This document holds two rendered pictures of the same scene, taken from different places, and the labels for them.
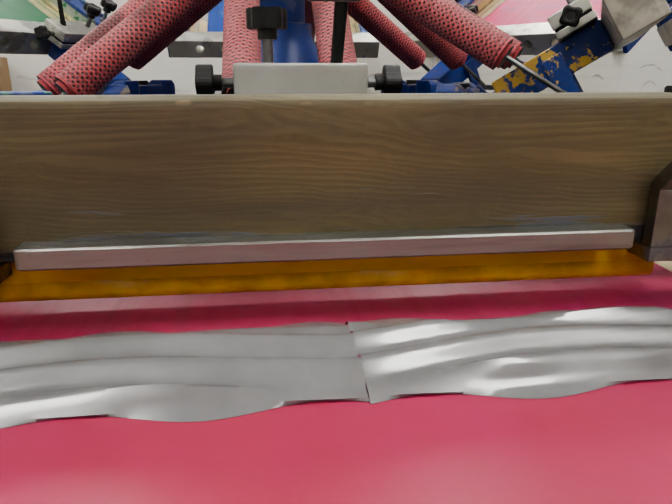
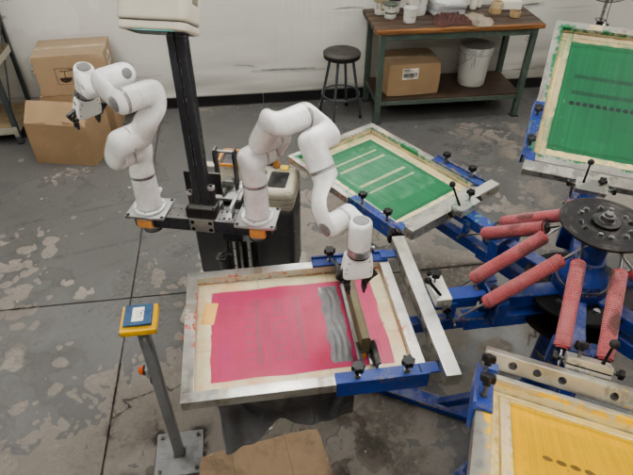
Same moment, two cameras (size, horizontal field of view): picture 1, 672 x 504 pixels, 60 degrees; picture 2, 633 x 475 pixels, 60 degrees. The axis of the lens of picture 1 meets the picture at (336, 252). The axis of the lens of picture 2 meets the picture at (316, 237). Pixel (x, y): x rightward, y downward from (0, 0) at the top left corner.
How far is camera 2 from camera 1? 1.90 m
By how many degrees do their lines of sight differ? 78
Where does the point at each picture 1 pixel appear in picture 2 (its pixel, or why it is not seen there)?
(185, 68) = not seen: outside the picture
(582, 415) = (323, 338)
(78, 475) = (314, 304)
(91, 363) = (328, 299)
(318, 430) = (320, 319)
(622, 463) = (316, 339)
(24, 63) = not seen: outside the picture
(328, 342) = (334, 318)
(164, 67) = not seen: outside the picture
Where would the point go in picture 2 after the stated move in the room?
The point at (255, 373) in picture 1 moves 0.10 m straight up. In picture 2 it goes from (328, 312) to (328, 293)
